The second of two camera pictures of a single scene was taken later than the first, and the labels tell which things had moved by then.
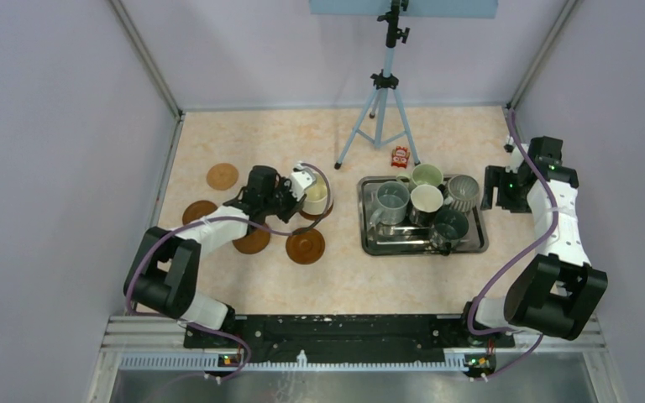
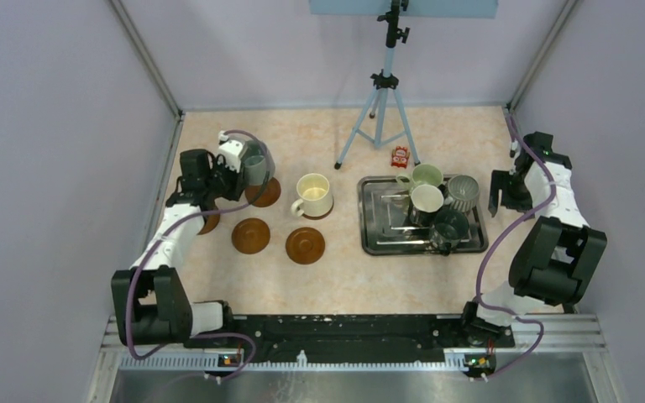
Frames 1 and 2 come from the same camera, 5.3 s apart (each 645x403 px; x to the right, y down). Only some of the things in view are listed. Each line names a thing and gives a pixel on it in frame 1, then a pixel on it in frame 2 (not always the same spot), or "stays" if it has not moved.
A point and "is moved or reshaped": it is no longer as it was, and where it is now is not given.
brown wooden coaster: (306, 247) stays
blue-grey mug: (392, 198) is moved or reshaped
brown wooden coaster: (317, 217) stays
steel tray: (400, 239) stays
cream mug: (316, 198) stays
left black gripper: (285, 184) to (238, 183)
